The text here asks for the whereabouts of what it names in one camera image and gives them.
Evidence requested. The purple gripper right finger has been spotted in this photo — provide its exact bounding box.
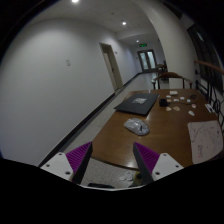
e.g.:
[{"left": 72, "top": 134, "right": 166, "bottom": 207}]
[{"left": 132, "top": 141, "right": 185, "bottom": 186}]

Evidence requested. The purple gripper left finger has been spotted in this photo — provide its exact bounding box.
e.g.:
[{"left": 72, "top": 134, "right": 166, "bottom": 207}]
[{"left": 40, "top": 141, "right": 94, "bottom": 185}]

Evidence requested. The transparent computer mouse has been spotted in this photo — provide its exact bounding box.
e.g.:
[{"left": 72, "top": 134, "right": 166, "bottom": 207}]
[{"left": 124, "top": 118, "right": 150, "bottom": 136}]

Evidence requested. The black mouse pad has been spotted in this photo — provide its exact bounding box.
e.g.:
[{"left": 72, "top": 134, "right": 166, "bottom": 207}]
[{"left": 115, "top": 93, "right": 158, "bottom": 116}]

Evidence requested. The crumpled white paper on floor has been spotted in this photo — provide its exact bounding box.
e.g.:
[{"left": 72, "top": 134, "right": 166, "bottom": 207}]
[{"left": 119, "top": 171, "right": 133, "bottom": 182}]

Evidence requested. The small black box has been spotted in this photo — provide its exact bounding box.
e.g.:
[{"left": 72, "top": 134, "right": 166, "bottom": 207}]
[{"left": 159, "top": 99, "right": 168, "bottom": 107}]

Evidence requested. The white patterned mat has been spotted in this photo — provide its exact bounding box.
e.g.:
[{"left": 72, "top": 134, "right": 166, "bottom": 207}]
[{"left": 187, "top": 120, "right": 224, "bottom": 164}]

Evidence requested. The white card on table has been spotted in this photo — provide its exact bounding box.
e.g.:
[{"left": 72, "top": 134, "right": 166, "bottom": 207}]
[{"left": 170, "top": 91, "right": 178, "bottom": 96}]

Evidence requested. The wooden chair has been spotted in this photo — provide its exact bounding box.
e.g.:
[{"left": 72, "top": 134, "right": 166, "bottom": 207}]
[{"left": 151, "top": 72, "right": 193, "bottom": 90}]

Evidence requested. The glass double door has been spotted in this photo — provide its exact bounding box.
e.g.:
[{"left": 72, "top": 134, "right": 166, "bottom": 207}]
[{"left": 138, "top": 49, "right": 157, "bottom": 72}]

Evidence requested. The wooden stair handrail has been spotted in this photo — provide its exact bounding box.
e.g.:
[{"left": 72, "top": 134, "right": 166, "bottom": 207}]
[{"left": 194, "top": 60, "right": 224, "bottom": 75}]

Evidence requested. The beige side door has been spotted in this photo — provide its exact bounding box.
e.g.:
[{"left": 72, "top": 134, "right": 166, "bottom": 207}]
[{"left": 100, "top": 43, "right": 123, "bottom": 90}]

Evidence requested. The green exit sign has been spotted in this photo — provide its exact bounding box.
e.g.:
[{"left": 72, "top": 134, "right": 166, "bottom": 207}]
[{"left": 139, "top": 43, "right": 147, "bottom": 47}]

